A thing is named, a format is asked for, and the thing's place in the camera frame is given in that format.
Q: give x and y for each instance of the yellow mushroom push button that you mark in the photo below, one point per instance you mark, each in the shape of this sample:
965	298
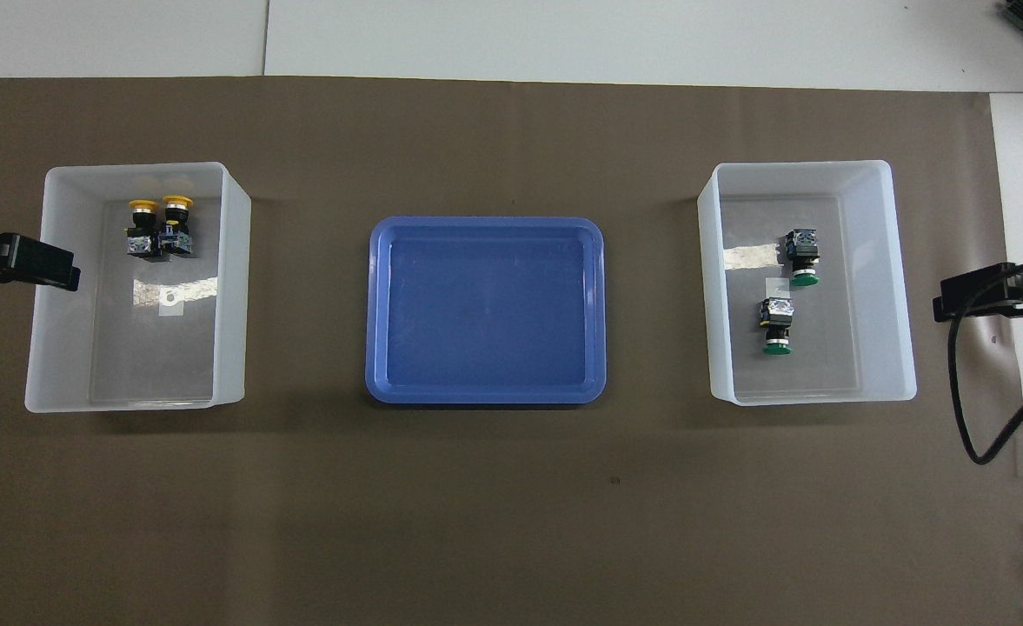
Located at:
142	235
176	235

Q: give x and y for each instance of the green mushroom push button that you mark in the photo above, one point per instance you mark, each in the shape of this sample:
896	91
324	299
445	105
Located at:
800	248
776	317

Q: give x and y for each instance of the translucent white plastic box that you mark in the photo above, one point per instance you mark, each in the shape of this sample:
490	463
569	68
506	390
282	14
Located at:
233	287
898	287

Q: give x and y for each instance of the white paper label sticker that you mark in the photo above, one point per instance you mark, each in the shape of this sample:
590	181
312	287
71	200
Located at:
776	288
169	304

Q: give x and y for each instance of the blue plastic tray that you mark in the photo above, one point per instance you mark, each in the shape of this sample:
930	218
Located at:
485	313

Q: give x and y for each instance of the brown paper table mat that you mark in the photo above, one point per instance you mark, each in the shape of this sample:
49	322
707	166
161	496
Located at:
511	522

